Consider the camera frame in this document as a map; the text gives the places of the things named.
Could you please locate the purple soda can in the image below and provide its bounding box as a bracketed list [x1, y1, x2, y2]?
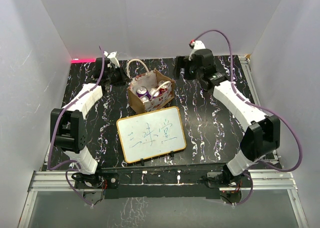
[148, 88, 160, 99]
[136, 86, 148, 97]
[140, 96, 150, 103]

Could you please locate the printed canvas tote bag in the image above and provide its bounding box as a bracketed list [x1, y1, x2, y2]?
[125, 59, 176, 114]

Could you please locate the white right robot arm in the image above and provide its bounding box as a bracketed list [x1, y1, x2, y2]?
[174, 48, 281, 187]

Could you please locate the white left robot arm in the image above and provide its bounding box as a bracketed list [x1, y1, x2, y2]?
[47, 52, 127, 188]

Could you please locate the pink tape strip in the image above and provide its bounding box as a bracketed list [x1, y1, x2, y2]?
[70, 58, 96, 64]

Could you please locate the yellow framed whiteboard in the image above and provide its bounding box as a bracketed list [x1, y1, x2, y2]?
[116, 106, 187, 164]

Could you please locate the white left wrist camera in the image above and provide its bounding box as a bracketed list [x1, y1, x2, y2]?
[103, 51, 120, 68]

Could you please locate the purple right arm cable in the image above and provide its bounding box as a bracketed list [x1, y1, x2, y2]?
[192, 29, 304, 206]

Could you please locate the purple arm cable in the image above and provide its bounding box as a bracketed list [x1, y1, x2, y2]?
[192, 29, 304, 206]
[46, 45, 108, 209]

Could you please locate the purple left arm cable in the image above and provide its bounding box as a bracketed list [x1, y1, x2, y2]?
[46, 45, 108, 209]

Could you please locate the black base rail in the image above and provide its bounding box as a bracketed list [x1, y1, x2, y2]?
[72, 163, 251, 201]

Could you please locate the aluminium frame rail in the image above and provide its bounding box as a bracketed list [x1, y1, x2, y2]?
[18, 171, 102, 228]

